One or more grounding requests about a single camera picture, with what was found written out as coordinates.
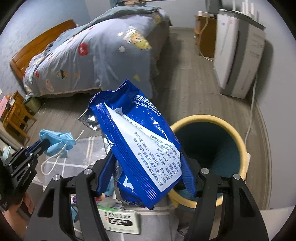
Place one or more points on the wooden chair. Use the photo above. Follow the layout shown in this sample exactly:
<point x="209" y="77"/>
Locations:
<point x="18" y="119"/>

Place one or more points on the white air purifier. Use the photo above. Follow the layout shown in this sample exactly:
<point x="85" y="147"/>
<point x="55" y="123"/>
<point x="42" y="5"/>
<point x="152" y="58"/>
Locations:
<point x="238" y="51"/>

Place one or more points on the blue cartoon duvet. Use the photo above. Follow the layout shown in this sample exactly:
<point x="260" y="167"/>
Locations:
<point x="124" y="43"/>

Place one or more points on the grey rug with white lines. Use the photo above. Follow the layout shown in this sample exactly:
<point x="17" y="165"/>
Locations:
<point x="67" y="209"/>

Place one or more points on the wooden bedside cabinet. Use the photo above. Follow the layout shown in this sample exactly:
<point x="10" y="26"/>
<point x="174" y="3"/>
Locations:
<point x="205" y="35"/>

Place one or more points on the wooden bed headboard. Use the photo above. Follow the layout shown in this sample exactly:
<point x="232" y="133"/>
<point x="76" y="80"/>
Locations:
<point x="22" y="58"/>

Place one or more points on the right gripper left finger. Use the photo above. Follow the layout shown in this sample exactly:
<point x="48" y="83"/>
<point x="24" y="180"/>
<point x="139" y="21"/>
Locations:
<point x="52" y="218"/>

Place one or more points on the light blue face mask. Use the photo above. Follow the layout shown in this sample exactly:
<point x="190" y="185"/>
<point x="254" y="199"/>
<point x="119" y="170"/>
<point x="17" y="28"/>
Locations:
<point x="59" y="145"/>

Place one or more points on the yellow teal trash bin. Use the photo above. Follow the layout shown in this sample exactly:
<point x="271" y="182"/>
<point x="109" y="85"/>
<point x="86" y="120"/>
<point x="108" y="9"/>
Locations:
<point x="214" y="143"/>

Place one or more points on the green waste basket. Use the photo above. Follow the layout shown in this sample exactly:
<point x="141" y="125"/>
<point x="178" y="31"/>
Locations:
<point x="32" y="103"/>

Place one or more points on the blue wet wipes package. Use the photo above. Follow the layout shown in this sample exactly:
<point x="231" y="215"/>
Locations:
<point x="142" y="141"/>

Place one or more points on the white green medicine box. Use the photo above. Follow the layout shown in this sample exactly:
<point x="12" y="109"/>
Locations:
<point x="119" y="220"/>

